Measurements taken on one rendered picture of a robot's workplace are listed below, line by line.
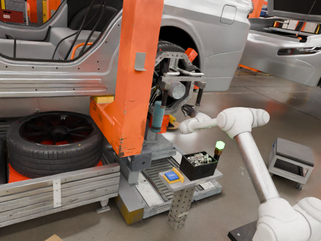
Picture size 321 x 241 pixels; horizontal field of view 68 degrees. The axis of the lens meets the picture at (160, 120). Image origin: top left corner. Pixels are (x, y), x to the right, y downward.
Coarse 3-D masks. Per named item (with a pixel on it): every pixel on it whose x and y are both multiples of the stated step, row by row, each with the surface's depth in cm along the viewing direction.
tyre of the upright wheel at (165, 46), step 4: (160, 40) 205; (160, 44) 191; (164, 44) 193; (168, 44) 194; (172, 44) 196; (176, 44) 200; (160, 48) 192; (164, 48) 193; (168, 48) 195; (172, 48) 197; (176, 48) 199; (180, 48) 201; (184, 52) 205; (192, 64) 215; (172, 104) 224; (148, 112) 213
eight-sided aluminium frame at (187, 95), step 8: (160, 56) 185; (168, 56) 189; (176, 56) 193; (184, 56) 196; (184, 64) 206; (192, 72) 208; (192, 88) 216; (184, 96) 221; (176, 104) 221; (152, 112) 205; (168, 112) 214
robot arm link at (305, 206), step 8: (304, 200) 122; (312, 200) 121; (320, 200) 122; (296, 208) 121; (304, 208) 119; (312, 208) 116; (320, 208) 116; (312, 216) 116; (320, 216) 115; (312, 224) 114; (320, 224) 114; (312, 232) 114; (320, 232) 116; (312, 240) 118; (320, 240) 121
